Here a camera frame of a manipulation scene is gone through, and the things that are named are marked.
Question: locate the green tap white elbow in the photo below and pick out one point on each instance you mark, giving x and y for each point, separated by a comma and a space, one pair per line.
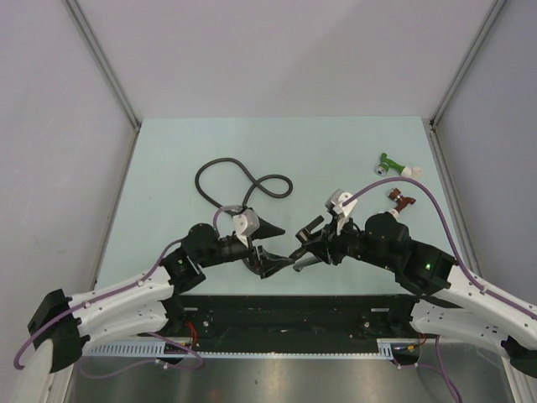
385, 165

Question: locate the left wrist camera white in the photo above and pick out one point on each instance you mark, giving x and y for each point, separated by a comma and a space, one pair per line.
246, 224

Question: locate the left aluminium frame post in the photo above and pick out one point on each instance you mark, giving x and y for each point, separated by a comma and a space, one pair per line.
98, 54

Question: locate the aluminium frame post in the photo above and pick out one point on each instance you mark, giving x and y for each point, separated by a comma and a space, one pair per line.
98, 54
485, 29

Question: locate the right aluminium frame post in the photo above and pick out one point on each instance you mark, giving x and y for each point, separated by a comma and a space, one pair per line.
485, 29

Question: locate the brown tap white elbow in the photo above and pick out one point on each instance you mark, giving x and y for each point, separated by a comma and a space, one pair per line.
401, 202

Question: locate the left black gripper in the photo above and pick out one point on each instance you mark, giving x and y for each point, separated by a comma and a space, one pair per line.
267, 263

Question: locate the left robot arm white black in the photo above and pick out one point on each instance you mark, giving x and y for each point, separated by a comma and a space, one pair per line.
149, 302

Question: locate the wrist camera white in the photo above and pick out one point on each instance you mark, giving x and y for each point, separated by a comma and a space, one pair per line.
341, 208
246, 224

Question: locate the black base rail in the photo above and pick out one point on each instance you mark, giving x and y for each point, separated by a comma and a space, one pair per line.
291, 324

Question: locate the dark metal faucet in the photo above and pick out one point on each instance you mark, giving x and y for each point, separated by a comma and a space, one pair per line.
302, 257

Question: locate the white slotted cable duct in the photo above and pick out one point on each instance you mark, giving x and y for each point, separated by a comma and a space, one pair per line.
152, 349

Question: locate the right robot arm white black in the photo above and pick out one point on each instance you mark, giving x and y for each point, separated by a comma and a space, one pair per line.
452, 302

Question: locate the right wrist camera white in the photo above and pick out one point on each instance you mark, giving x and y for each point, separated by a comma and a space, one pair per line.
341, 208

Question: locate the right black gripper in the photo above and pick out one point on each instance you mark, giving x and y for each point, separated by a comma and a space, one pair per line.
331, 244

